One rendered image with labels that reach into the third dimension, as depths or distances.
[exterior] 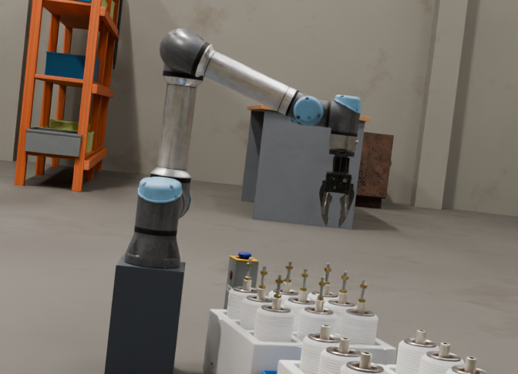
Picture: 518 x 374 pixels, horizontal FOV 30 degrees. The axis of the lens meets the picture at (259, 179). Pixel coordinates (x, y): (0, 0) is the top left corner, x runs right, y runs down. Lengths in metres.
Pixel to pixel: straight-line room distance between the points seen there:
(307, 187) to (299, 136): 0.38
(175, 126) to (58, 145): 5.13
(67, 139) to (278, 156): 1.75
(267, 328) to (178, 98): 0.71
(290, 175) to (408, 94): 3.96
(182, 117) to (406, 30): 8.32
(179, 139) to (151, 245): 0.33
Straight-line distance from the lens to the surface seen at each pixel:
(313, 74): 10.74
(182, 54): 2.59
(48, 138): 7.83
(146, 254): 2.59
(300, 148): 7.15
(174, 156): 2.72
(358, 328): 2.52
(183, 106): 2.72
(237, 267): 2.81
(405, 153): 10.90
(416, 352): 2.25
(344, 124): 2.68
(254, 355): 2.39
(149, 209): 2.59
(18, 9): 10.68
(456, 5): 10.83
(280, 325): 2.43
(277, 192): 7.16
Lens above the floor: 0.71
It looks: 3 degrees down
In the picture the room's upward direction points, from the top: 7 degrees clockwise
